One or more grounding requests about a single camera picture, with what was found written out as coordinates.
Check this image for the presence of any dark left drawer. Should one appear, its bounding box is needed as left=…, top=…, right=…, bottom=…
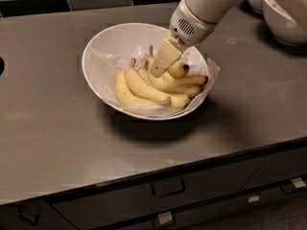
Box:
left=0, top=199, right=77, bottom=230

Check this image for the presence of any white bowl corner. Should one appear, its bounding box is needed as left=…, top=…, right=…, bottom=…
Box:
left=247, top=0, right=263, bottom=14
left=261, top=0, right=307, bottom=46

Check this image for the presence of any dark upper middle drawer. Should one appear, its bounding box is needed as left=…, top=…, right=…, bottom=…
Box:
left=52, top=157, right=263, bottom=230

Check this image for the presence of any dark lower drawer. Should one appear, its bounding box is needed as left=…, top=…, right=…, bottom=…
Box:
left=92, top=179, right=307, bottom=230

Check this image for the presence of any dark right drawer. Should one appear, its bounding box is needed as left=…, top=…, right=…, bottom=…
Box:
left=242, top=146, right=307, bottom=191

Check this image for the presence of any long middle yellow banana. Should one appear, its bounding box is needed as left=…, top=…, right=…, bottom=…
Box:
left=147, top=45, right=203, bottom=98

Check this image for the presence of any lower drawer handle with label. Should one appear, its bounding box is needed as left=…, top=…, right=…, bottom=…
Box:
left=152, top=212, right=176, bottom=229

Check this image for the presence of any white paper bowl liner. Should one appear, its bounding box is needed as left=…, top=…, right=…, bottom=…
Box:
left=83, top=45, right=220, bottom=121

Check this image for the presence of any white bowl far corner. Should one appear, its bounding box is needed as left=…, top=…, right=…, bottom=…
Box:
left=247, top=0, right=263, bottom=14

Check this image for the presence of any small hidden yellow banana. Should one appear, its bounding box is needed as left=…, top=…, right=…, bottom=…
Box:
left=136, top=58, right=153, bottom=86

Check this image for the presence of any large white oval bowl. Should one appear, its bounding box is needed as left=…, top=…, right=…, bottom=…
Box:
left=81, top=22, right=211, bottom=121

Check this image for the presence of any black drawer handle middle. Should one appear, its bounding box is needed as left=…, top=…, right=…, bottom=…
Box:
left=151, top=177, right=186, bottom=198

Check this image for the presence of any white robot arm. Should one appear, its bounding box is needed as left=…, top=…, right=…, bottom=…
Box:
left=150, top=0, right=307, bottom=78

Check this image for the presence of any white bowl near corner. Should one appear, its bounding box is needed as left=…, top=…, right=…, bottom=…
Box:
left=261, top=0, right=307, bottom=46

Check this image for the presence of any black left drawer handle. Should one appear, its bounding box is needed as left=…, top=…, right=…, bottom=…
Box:
left=17, top=204, right=39, bottom=227

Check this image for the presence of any black drawer handle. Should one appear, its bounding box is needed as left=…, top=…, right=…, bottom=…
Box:
left=280, top=177, right=307, bottom=195
left=17, top=204, right=39, bottom=227
left=151, top=177, right=186, bottom=198

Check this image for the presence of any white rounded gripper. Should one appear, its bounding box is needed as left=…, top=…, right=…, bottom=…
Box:
left=148, top=0, right=218, bottom=78

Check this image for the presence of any dark drawer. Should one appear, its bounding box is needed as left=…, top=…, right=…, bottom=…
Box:
left=0, top=199, right=77, bottom=230
left=242, top=146, right=307, bottom=191
left=92, top=179, right=307, bottom=230
left=52, top=157, right=263, bottom=230

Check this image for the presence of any black right drawer handle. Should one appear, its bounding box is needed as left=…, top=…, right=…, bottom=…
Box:
left=280, top=177, right=307, bottom=195

